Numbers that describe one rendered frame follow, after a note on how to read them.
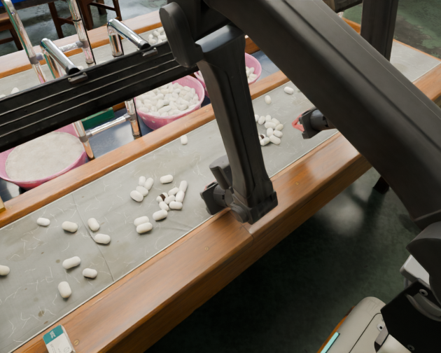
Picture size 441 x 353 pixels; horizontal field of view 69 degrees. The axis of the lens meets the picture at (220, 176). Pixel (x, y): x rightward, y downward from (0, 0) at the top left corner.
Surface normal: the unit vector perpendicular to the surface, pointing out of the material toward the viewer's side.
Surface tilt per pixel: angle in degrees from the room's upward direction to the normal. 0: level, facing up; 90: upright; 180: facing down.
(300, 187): 0
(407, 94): 20
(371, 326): 0
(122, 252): 0
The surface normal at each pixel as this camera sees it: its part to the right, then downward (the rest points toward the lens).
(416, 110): 0.06, -0.36
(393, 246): 0.03, -0.65
